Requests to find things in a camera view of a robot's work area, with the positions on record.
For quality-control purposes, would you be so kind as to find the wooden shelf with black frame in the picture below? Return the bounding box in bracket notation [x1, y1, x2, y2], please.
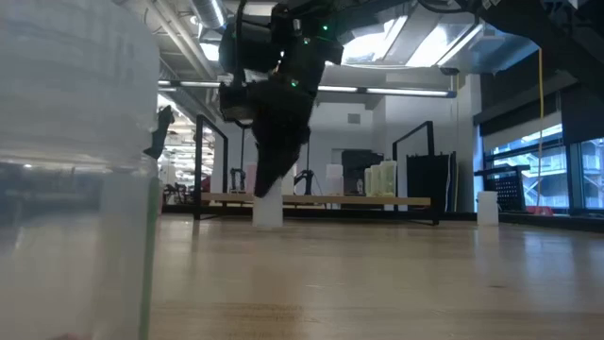
[193, 114, 441, 227]

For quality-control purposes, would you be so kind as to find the black perforated metal stand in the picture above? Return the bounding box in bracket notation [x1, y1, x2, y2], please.
[473, 164, 532, 213]

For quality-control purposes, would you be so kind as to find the large bottle with pink pills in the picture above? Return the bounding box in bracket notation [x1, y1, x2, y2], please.
[325, 163, 345, 197]

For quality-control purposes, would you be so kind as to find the large bottle with mixed pills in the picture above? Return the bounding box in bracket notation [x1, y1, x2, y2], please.
[0, 0, 164, 340]

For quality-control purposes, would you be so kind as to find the silver ceiling duct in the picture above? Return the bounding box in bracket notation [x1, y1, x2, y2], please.
[191, 0, 228, 29]

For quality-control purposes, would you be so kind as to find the black background cabinet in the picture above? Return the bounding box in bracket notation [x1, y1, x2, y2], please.
[342, 149, 386, 196]

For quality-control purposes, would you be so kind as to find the large white pill bottle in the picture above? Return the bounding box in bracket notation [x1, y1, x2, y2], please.
[280, 164, 297, 196]
[252, 177, 285, 230]
[476, 190, 500, 228]

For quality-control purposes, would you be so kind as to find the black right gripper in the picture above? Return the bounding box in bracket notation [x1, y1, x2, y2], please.
[252, 76, 315, 198]

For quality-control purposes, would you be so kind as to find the green plant in white pot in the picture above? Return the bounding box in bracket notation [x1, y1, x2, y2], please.
[143, 104, 176, 161]

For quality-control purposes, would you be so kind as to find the long ceiling light tube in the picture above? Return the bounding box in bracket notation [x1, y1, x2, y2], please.
[158, 78, 458, 99]

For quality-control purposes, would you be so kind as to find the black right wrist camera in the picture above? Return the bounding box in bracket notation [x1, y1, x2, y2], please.
[218, 82, 259, 125]

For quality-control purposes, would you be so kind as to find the black standing panel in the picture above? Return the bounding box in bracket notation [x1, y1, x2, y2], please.
[406, 151, 457, 213]

